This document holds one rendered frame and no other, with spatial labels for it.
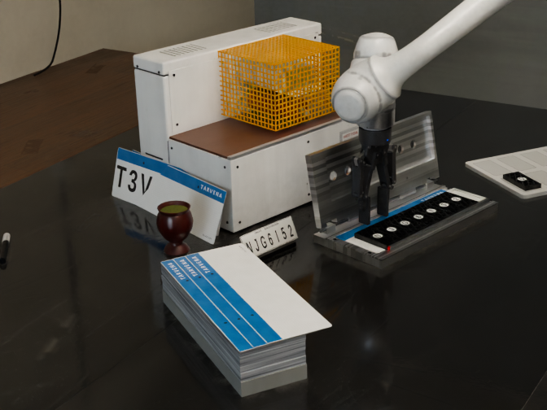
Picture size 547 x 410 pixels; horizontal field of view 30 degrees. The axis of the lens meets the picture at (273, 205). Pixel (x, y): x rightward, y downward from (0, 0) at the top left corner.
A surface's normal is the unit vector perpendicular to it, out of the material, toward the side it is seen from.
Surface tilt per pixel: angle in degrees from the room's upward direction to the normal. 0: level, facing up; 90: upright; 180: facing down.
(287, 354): 90
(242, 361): 90
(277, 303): 0
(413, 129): 79
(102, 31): 90
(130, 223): 0
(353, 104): 95
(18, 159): 0
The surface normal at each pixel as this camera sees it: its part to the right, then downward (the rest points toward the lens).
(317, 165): 0.68, 0.08
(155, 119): -0.72, 0.29
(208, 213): -0.72, -0.08
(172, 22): 0.86, 0.18
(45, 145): -0.03, -0.92
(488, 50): -0.52, 0.35
